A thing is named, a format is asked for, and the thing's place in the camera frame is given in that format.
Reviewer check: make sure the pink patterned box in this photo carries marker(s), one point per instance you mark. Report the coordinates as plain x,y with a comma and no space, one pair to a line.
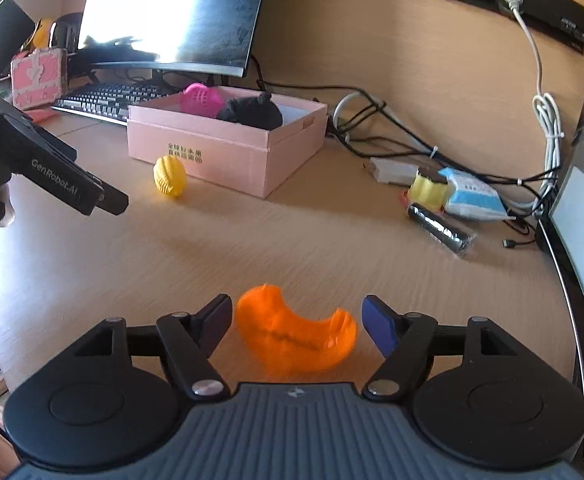
38,78

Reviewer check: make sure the black roll in wrapper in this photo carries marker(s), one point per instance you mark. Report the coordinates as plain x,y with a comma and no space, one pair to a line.
454,238

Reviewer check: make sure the pink plastic strainer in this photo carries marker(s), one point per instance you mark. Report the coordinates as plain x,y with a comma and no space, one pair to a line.
200,100

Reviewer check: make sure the black keyboard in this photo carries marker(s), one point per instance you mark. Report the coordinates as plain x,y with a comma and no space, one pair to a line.
109,102

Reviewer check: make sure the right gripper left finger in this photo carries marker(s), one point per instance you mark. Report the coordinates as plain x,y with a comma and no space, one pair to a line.
189,340

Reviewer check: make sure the left black monitor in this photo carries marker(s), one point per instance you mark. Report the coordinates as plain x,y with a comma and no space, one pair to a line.
198,36

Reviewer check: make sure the yellow pudding toy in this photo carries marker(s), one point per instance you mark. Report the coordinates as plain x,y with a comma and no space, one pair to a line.
428,189

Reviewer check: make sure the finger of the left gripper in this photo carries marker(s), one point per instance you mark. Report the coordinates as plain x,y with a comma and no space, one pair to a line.
106,197

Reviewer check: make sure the pink cardboard box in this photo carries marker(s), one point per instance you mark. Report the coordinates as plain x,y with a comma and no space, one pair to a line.
249,160

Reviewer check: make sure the white adapter box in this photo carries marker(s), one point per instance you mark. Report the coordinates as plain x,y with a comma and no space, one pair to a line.
390,171

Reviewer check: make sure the blue white tissue pack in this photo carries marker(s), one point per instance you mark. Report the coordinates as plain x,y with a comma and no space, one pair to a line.
469,198

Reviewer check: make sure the orange toy croissant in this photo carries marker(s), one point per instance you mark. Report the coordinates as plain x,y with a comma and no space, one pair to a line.
285,342

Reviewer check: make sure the yellow toy corn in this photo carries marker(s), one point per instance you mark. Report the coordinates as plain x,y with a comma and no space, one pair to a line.
169,175

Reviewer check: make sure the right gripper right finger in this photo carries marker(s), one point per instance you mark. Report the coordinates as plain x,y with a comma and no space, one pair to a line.
404,341

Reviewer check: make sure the black plush toy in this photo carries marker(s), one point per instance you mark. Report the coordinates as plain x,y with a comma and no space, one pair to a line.
253,111

